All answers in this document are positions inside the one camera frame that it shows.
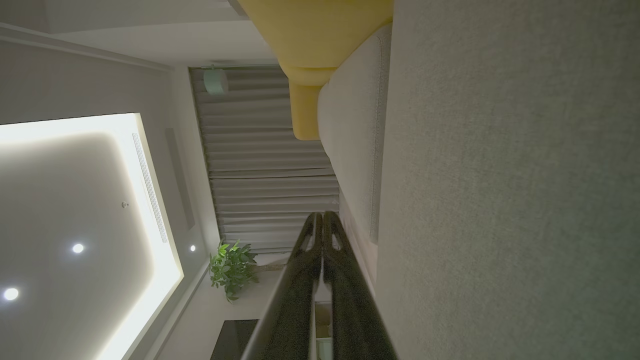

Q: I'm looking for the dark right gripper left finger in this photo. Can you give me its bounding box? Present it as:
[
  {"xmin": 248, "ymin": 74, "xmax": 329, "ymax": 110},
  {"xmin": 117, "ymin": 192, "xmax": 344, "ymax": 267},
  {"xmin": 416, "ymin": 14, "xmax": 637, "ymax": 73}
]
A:
[{"xmin": 241, "ymin": 212, "xmax": 324, "ymax": 360}]

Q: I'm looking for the yellow and grey sofa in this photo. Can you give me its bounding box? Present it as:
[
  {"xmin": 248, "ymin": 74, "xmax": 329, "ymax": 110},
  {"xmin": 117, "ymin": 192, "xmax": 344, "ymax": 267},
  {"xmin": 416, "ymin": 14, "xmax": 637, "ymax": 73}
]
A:
[{"xmin": 375, "ymin": 0, "xmax": 640, "ymax": 360}]

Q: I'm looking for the grey pleated curtain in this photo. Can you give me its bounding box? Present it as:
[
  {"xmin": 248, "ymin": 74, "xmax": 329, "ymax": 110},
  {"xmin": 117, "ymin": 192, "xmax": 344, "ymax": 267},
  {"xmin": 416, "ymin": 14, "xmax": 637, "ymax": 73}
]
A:
[{"xmin": 190, "ymin": 66, "xmax": 341, "ymax": 254}]

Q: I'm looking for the green leafy indoor tree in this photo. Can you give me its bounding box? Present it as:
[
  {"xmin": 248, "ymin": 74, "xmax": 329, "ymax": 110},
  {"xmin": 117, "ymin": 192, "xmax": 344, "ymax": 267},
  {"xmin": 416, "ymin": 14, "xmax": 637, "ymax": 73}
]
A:
[{"xmin": 209, "ymin": 240, "xmax": 291, "ymax": 304}]

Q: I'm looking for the white linear ceiling air vent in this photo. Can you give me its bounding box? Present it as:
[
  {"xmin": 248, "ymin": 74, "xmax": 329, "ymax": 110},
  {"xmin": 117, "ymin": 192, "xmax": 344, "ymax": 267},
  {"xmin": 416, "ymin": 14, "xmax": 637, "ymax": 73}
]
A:
[{"xmin": 131, "ymin": 132, "xmax": 169, "ymax": 244}]

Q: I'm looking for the pale green television cabinet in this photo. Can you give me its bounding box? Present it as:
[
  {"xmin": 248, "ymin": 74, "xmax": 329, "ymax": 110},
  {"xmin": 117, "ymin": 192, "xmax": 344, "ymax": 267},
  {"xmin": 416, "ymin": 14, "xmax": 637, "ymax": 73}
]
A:
[{"xmin": 314, "ymin": 300, "xmax": 335, "ymax": 360}]

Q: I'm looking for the black flat television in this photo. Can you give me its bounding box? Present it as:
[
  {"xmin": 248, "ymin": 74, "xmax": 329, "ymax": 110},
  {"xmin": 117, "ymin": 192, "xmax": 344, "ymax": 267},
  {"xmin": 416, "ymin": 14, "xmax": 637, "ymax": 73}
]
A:
[{"xmin": 210, "ymin": 319, "xmax": 260, "ymax": 360}]

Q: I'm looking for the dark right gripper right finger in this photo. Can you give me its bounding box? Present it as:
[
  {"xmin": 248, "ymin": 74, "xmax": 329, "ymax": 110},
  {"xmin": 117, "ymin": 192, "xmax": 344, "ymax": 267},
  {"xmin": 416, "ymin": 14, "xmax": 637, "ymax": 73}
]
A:
[{"xmin": 322, "ymin": 211, "xmax": 399, "ymax": 360}]

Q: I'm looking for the yellow sofa backrest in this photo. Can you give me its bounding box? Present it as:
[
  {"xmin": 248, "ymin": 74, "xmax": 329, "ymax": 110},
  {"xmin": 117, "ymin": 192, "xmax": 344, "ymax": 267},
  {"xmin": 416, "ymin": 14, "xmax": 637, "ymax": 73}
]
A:
[{"xmin": 237, "ymin": 0, "xmax": 395, "ymax": 142}]

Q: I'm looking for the pale green round wall device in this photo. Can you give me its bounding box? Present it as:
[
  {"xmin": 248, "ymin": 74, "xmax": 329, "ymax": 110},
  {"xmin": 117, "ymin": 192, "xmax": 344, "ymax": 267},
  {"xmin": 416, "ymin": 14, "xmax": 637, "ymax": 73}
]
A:
[{"xmin": 203, "ymin": 68, "xmax": 230, "ymax": 97}]

